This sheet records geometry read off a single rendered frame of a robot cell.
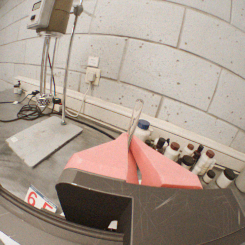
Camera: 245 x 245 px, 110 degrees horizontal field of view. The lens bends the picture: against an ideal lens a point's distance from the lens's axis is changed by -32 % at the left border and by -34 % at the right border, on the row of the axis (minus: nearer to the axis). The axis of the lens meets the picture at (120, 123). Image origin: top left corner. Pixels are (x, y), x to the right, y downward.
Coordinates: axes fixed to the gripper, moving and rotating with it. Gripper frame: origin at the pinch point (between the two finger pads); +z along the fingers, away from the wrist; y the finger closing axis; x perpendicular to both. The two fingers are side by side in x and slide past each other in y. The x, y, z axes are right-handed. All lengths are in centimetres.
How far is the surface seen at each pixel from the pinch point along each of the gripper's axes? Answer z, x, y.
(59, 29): 26.1, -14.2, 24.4
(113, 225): -1.3, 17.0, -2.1
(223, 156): 31, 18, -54
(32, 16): 20.4, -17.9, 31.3
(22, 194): 1.3, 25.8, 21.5
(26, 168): 9.9, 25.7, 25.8
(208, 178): 20, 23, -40
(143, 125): 32.6, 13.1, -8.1
